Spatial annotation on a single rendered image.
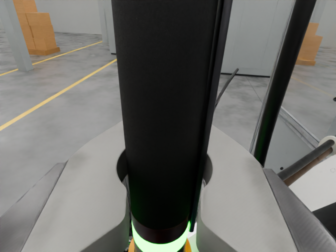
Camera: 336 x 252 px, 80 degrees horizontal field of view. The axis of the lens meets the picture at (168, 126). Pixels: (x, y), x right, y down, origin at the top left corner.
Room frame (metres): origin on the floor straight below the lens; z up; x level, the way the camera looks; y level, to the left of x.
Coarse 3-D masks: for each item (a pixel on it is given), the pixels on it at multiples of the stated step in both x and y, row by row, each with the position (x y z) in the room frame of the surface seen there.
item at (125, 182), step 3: (126, 177) 0.38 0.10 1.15; (123, 180) 0.40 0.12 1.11; (126, 180) 0.37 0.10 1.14; (123, 183) 0.39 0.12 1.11; (126, 183) 0.37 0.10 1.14; (126, 186) 0.36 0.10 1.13; (126, 189) 0.35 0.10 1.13; (129, 195) 0.32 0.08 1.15; (129, 198) 0.31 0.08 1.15; (129, 201) 0.31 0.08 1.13; (129, 204) 0.32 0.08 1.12; (129, 207) 0.32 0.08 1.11; (129, 210) 0.31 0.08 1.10
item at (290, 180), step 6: (330, 150) 0.24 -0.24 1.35; (318, 156) 0.22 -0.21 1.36; (324, 156) 0.23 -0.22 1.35; (312, 162) 0.21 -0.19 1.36; (318, 162) 0.22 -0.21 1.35; (306, 168) 0.20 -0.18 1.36; (294, 174) 0.18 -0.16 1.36; (300, 174) 0.19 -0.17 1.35; (288, 180) 0.17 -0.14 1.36; (294, 180) 0.18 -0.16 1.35
